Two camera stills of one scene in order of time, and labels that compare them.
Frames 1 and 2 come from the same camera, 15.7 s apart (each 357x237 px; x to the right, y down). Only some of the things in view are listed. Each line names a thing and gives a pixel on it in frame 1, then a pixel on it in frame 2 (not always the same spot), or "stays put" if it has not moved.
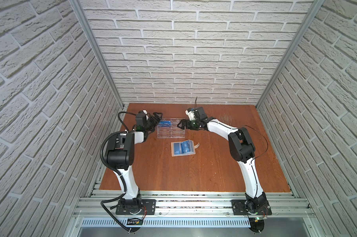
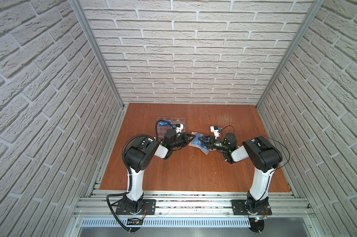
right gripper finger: x=183 y=121 to x=204 y=138
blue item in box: x=164 y=124 stays put
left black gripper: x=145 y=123 to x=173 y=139
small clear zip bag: x=186 y=147 to x=196 y=144
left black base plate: x=148 y=207 stays put
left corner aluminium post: x=80 y=11 stays put
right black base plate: x=237 y=208 stays put
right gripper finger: x=181 y=125 to x=205 y=145
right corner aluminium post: x=316 y=5 stays put
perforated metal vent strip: x=197 y=222 stays put
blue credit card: x=186 y=147 to x=199 y=144
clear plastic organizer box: x=167 y=128 stays put
